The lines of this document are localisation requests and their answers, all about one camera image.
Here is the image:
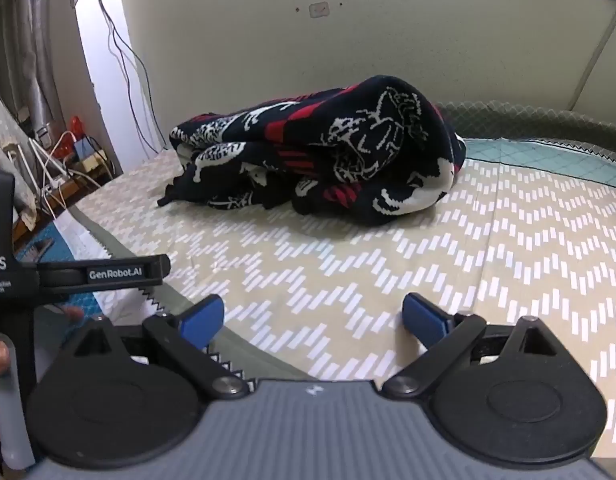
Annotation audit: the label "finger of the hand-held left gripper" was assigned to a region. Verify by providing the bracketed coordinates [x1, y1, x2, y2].
[38, 253, 171, 304]

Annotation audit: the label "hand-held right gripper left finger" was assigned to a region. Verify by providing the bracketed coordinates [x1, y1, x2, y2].
[74, 294, 251, 402]

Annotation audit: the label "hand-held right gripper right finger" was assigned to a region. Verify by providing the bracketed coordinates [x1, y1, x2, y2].
[382, 291, 557, 402]

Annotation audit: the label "navy red white patterned sweater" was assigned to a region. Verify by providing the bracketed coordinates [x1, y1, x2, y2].
[157, 75, 467, 228]

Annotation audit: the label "beige chevron bed sheet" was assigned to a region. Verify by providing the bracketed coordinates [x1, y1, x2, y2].
[35, 147, 616, 461]

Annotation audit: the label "small tan box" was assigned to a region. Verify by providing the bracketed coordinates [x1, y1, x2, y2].
[80, 152, 110, 173]

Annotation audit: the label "teal quilted mattress cover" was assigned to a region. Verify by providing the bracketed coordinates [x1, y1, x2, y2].
[433, 100, 616, 186]

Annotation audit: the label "grey curtain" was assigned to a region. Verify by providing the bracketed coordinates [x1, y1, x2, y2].
[0, 0, 79, 141]

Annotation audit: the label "black wall cables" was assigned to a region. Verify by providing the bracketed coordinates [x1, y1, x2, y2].
[80, 0, 166, 158]

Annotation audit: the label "aluminium window frame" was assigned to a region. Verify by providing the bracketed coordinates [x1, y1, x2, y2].
[568, 5, 616, 111]

